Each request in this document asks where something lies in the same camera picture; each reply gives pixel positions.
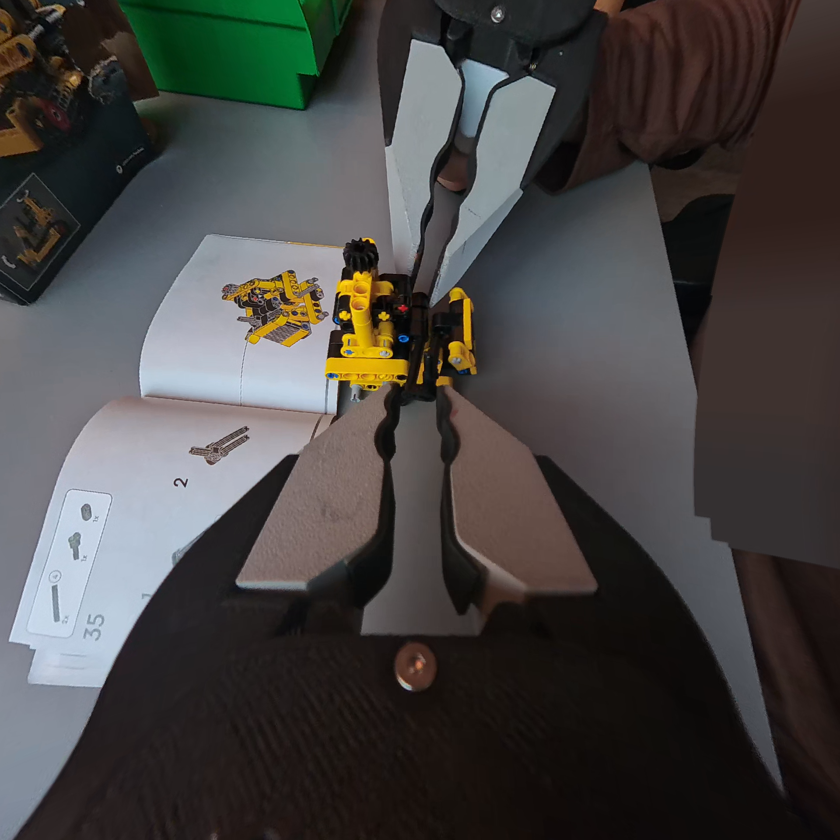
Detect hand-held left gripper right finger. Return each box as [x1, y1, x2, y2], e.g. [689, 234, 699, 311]
[436, 385, 599, 616]

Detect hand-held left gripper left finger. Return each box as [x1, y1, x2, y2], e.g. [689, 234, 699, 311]
[236, 382, 399, 609]

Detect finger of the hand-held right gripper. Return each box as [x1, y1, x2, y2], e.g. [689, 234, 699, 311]
[383, 36, 466, 280]
[429, 69, 559, 308]

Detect yellow black lego model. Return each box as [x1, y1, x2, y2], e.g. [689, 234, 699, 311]
[324, 235, 479, 403]

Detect person's right forearm brown sleeve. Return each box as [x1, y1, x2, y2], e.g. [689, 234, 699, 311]
[538, 0, 800, 196]

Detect lego instruction booklet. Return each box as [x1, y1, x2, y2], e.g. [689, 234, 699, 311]
[8, 234, 370, 689]

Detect dark lego set box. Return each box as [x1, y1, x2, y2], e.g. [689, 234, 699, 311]
[0, 0, 163, 307]

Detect person's right hand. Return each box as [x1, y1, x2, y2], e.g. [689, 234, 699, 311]
[436, 131, 479, 193]

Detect black chair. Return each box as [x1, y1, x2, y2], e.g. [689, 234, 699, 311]
[658, 192, 736, 375]

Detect green box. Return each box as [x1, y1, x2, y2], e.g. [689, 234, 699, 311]
[117, 0, 356, 112]

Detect person's leg brown trousers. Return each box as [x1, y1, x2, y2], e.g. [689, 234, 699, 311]
[731, 548, 840, 840]

